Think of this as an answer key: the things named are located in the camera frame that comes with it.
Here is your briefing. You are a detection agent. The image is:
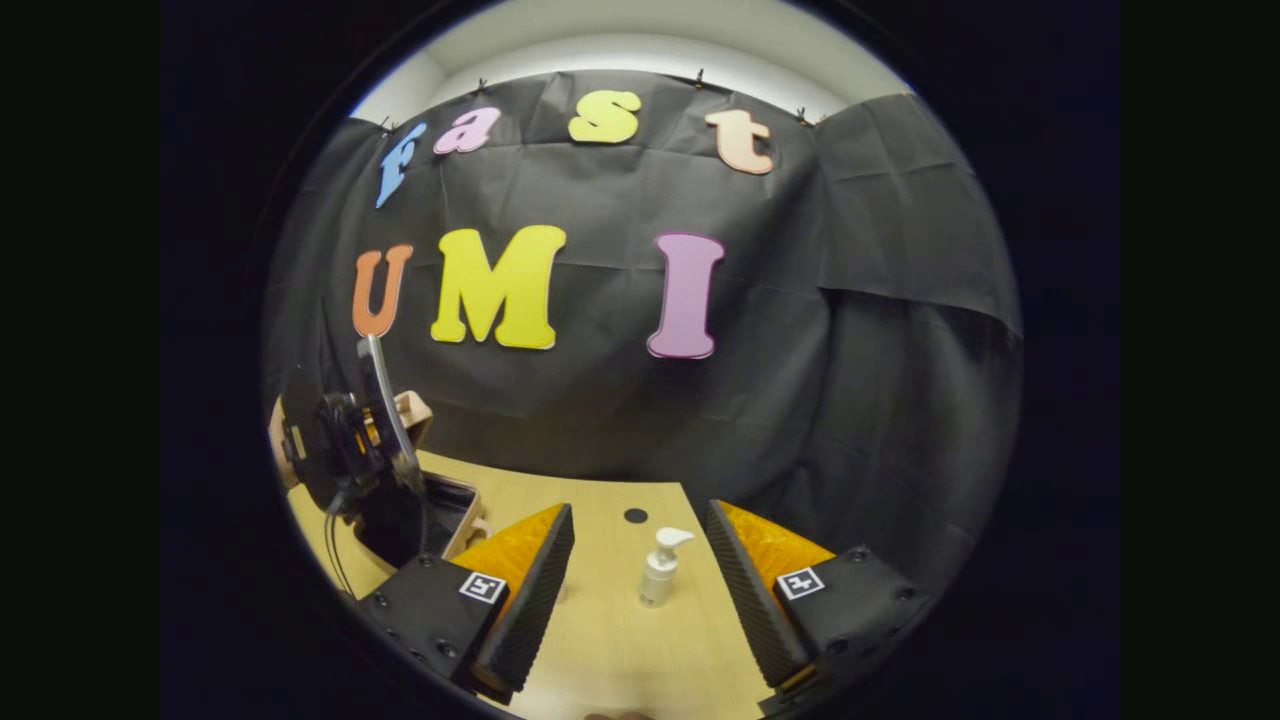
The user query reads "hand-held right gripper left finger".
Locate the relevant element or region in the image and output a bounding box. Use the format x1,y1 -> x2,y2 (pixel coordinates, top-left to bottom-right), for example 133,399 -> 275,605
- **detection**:
355,502 -> 577,706

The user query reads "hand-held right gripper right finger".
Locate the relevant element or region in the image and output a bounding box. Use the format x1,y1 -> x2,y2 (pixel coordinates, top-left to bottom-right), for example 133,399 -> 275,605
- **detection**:
705,499 -> 933,701

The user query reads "pink suitcase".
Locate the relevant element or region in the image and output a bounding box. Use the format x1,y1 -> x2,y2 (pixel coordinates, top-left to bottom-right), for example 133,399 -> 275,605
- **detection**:
355,390 -> 493,576

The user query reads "white pump bottle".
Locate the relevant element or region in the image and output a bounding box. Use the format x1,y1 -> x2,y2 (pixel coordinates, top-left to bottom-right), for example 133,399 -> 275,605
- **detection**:
638,527 -> 695,609

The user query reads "black backdrop cloth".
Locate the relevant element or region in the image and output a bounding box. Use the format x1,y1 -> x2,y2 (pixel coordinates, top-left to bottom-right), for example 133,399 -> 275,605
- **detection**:
262,68 -> 1023,641

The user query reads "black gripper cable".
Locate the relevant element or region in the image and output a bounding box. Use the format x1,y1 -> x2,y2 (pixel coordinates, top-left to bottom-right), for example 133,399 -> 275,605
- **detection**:
322,505 -> 359,599

